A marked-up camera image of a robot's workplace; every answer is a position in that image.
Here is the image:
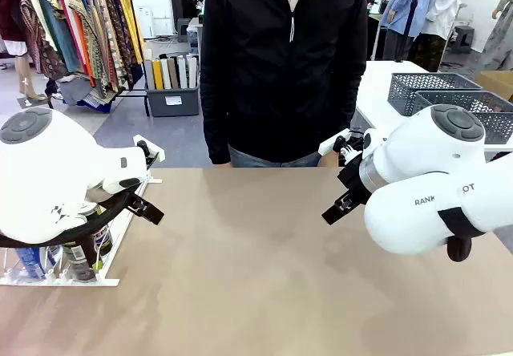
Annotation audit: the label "yellow sample board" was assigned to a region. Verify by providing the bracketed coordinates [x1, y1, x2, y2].
[151, 59, 164, 91]

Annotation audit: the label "teal hanging garment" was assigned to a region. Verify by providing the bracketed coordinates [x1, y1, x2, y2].
[34, 0, 82, 75]

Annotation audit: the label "white can dispenser rack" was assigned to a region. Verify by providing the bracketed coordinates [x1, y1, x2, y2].
[0, 169, 164, 288]

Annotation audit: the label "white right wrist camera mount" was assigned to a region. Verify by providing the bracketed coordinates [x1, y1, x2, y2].
[318, 127, 386, 167]

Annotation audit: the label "black plastic stool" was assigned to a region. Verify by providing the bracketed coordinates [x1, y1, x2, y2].
[450, 25, 476, 55]

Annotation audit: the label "person's left forearm black sleeve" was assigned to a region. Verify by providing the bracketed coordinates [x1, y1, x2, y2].
[340, 59, 369, 136]

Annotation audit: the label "black Pepsi can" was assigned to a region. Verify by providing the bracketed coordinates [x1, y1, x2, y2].
[82, 202, 114, 257]

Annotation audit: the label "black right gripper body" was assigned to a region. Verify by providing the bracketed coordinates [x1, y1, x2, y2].
[337, 151, 374, 205]

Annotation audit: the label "grey folded cloth pile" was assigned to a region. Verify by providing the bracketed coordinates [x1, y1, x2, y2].
[55, 74, 95, 107]

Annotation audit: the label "person in black jacket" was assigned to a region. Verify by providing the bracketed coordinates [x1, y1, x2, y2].
[199, 0, 369, 168]

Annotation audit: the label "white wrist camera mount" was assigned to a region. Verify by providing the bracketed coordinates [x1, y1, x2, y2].
[318, 127, 386, 167]
[132, 134, 166, 171]

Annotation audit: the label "maroon hanging garment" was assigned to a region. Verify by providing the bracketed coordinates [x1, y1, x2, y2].
[0, 0, 26, 42]

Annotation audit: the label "grey plastic woven basket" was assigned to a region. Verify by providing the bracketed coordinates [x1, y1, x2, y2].
[387, 71, 483, 117]
[414, 90, 513, 145]

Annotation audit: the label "person's right forearm black sleeve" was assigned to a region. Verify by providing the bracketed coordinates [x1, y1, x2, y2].
[201, 87, 232, 166]

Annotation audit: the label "brown sample board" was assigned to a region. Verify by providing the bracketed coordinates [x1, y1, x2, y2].
[167, 57, 180, 90]

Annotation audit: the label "black stand pole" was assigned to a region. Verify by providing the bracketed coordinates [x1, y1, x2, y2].
[394, 0, 426, 63]

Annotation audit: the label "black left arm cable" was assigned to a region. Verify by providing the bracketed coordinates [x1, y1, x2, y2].
[0, 189, 141, 249]

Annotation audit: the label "mannequin legs with shoes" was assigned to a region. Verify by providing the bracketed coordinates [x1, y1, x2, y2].
[14, 53, 48, 103]

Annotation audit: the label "light grey sample board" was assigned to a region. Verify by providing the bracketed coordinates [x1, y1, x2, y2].
[177, 55, 189, 89]
[186, 54, 199, 89]

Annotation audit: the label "orange hanging garment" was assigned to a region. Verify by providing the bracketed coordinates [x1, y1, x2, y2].
[74, 10, 97, 88]

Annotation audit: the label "grey plastic storage bin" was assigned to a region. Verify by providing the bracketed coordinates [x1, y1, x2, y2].
[144, 85, 200, 118]

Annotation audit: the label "white sample board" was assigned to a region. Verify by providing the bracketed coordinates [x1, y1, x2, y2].
[160, 58, 172, 91]

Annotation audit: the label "dark patterned hanging garment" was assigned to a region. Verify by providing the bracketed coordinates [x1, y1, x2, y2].
[95, 0, 135, 91]

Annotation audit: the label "white coat on mannequin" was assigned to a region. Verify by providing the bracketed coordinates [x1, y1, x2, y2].
[420, 0, 468, 41]

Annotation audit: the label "beige green patterned garment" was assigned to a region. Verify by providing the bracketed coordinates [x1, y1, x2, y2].
[67, 0, 121, 93]

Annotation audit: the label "brown cardboard box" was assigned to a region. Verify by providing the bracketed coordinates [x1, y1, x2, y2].
[475, 70, 513, 103]

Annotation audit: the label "yellow hanging garment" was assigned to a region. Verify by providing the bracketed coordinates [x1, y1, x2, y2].
[113, 0, 144, 66]

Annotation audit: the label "white side table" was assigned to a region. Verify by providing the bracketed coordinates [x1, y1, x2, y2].
[354, 59, 513, 153]

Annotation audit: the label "brown patterned hanging garment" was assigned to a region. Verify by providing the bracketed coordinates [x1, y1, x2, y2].
[19, 0, 68, 80]

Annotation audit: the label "black beverage can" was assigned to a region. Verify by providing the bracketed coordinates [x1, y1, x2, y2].
[61, 241, 99, 283]

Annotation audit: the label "grey metal workbench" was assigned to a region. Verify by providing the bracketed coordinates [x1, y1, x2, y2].
[187, 16, 204, 64]

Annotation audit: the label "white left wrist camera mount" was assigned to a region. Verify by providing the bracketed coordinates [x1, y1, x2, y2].
[132, 134, 166, 171]

